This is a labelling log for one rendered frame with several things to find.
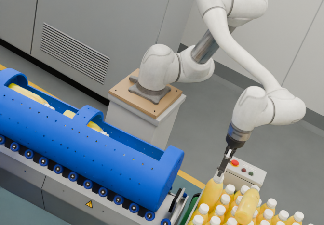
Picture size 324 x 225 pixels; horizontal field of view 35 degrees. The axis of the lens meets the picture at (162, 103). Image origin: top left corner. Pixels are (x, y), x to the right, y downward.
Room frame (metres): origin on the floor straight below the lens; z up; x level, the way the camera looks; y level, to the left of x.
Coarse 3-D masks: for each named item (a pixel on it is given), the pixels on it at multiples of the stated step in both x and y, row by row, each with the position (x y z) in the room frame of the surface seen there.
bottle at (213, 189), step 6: (210, 180) 1.59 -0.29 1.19; (210, 186) 1.56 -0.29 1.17; (216, 186) 1.56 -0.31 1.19; (222, 186) 1.58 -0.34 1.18; (204, 192) 1.57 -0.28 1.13; (210, 192) 1.56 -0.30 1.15; (216, 192) 1.56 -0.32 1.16; (204, 198) 1.56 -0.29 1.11; (210, 198) 1.55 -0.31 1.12; (216, 198) 1.56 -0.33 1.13; (198, 204) 1.58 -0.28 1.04; (210, 204) 1.56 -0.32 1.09; (210, 210) 1.56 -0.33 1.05
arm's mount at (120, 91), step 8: (136, 72) 2.44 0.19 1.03; (128, 80) 2.34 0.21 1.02; (112, 88) 2.23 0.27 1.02; (120, 88) 2.25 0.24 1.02; (128, 88) 2.27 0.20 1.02; (176, 88) 2.40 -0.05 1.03; (120, 96) 2.18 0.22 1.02; (128, 96) 2.20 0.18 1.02; (136, 96) 2.22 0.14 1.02; (168, 96) 2.30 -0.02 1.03; (176, 96) 2.32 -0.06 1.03; (128, 104) 2.16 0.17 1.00; (136, 104) 2.16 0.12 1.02; (144, 104) 2.18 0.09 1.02; (152, 104) 2.20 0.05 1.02; (160, 104) 2.22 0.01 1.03; (168, 104) 2.24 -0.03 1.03; (144, 112) 2.13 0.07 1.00; (152, 112) 2.13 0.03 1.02; (160, 112) 2.15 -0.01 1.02
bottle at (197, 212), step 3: (195, 210) 1.53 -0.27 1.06; (198, 210) 1.51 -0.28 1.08; (192, 213) 1.52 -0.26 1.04; (195, 213) 1.51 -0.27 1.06; (198, 213) 1.50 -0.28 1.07; (201, 213) 1.50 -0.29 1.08; (204, 213) 1.50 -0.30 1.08; (207, 213) 1.52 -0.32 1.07; (192, 216) 1.50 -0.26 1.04; (204, 216) 1.50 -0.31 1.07; (207, 216) 1.51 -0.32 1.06; (192, 219) 1.50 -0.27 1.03; (204, 219) 1.49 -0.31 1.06; (207, 219) 1.51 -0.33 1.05; (204, 222) 1.49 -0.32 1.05
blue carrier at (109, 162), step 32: (0, 96) 1.68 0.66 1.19; (0, 128) 1.63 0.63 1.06; (32, 128) 1.60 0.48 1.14; (64, 128) 1.61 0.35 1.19; (64, 160) 1.56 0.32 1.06; (96, 160) 1.54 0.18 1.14; (128, 160) 1.54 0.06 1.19; (160, 160) 1.57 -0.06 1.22; (128, 192) 1.50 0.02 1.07; (160, 192) 1.48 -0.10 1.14
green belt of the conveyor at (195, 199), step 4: (192, 200) 1.76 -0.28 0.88; (196, 200) 1.75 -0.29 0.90; (192, 204) 1.72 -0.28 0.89; (188, 208) 1.70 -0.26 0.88; (192, 208) 1.69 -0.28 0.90; (188, 212) 1.66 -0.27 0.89; (184, 216) 1.64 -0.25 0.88; (188, 216) 1.63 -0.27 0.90; (184, 220) 1.61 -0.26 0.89; (180, 224) 1.58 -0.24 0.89; (184, 224) 1.58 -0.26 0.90
